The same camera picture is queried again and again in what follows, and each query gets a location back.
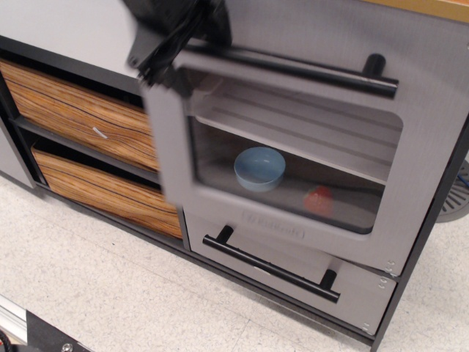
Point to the upper wood pattern bin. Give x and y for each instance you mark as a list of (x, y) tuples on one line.
[(107, 125)]

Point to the blue bowl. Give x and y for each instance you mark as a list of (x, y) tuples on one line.
[(259, 169)]

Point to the red toy strawberry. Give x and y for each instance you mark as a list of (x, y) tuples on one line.
[(319, 201)]

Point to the grey lower drawer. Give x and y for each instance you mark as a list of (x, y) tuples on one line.
[(364, 294)]

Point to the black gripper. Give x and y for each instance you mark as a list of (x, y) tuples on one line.
[(163, 28)]

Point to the wood pattern bin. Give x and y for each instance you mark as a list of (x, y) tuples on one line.
[(91, 182), (107, 125)]

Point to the grey toy oven door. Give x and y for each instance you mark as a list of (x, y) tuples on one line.
[(383, 160)]

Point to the black drawer handle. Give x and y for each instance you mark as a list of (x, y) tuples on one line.
[(322, 289)]

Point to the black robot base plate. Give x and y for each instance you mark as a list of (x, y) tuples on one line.
[(46, 337)]

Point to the black oven door handle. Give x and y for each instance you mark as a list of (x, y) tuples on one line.
[(369, 80)]

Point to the aluminium rail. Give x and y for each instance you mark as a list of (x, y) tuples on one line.
[(13, 321)]

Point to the grey round base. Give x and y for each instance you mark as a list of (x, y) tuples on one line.
[(456, 204)]

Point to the lower wood pattern bin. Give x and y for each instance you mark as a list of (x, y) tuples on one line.
[(91, 182)]

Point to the toy kitchen cabinet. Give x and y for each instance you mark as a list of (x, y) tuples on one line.
[(87, 43)]

